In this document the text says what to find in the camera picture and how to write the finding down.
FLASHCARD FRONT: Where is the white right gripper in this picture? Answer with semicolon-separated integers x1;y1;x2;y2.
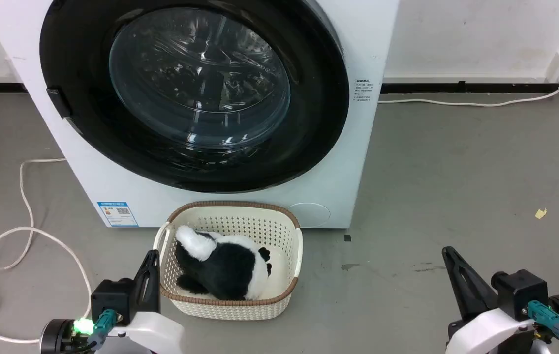
441;246;537;354

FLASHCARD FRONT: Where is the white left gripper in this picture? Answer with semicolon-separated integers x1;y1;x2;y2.
106;249;186;354

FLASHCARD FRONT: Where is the white washing machine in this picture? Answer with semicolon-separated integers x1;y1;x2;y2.
0;0;401;230

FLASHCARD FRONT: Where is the black round glass door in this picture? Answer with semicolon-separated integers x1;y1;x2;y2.
39;0;350;194

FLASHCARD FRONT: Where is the black white panda plush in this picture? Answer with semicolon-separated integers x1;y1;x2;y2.
175;225;273;301

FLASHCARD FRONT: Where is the blue energy label sticker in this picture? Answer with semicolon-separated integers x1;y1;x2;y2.
97;200;139;228

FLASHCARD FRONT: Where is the cream woven laundry basket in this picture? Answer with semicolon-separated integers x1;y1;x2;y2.
153;200;304;321

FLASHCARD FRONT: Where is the white warning text sticker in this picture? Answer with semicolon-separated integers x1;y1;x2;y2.
354;78;375;102

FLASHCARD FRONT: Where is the left teal plug black cable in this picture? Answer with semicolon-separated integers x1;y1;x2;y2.
61;308;125;354

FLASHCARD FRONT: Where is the white floor power cable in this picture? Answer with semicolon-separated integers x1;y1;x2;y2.
0;158;94;344

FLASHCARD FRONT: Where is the white power cord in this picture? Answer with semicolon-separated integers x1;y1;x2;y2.
377;81;559;108

